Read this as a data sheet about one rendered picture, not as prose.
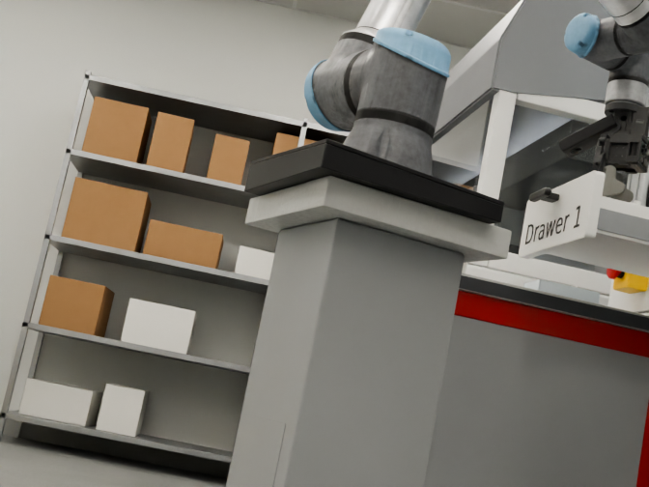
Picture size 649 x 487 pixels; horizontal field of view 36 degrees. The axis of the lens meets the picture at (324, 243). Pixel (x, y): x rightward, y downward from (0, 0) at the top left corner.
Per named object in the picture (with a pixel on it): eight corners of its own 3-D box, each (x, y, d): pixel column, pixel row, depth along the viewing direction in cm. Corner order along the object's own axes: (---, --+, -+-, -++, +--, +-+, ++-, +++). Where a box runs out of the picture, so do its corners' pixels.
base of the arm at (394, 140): (372, 169, 133) (388, 99, 135) (307, 173, 146) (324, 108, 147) (453, 203, 142) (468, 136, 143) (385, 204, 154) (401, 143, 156)
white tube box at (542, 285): (536, 299, 191) (539, 278, 192) (521, 301, 200) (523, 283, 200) (597, 312, 193) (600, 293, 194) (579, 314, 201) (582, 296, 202)
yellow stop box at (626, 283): (624, 286, 205) (630, 251, 206) (608, 289, 212) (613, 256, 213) (647, 291, 206) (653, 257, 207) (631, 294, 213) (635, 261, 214)
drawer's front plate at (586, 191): (584, 236, 158) (595, 169, 159) (517, 257, 186) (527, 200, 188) (595, 239, 158) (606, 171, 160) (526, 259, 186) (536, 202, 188)
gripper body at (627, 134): (636, 164, 182) (646, 101, 184) (590, 162, 187) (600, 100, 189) (647, 177, 188) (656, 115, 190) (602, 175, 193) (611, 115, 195)
